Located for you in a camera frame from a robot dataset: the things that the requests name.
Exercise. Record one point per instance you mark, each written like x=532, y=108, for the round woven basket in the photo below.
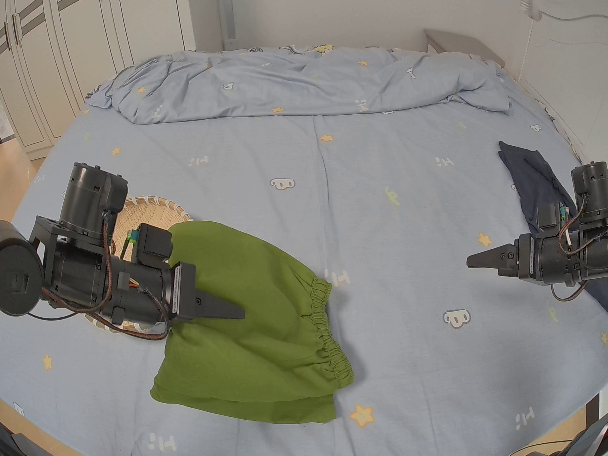
x=147, y=212

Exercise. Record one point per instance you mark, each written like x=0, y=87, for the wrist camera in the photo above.
x=548, y=219
x=154, y=242

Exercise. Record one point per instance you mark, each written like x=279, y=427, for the green shorts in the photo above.
x=256, y=349

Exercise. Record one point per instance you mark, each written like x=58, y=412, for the bed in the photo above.
x=380, y=254

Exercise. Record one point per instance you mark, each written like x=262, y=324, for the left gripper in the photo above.
x=95, y=283

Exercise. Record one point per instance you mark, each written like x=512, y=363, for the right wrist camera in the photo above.
x=548, y=219

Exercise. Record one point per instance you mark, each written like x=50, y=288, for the dark blue garment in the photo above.
x=532, y=178

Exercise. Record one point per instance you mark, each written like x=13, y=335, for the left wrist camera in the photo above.
x=154, y=242

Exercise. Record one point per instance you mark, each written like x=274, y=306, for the grey bedside table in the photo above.
x=456, y=41

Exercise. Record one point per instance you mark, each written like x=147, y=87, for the white wardrobe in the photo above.
x=71, y=41

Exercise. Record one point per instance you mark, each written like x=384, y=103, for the pale blue quilt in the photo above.
x=285, y=83

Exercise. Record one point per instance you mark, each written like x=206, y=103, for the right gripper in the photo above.
x=551, y=261

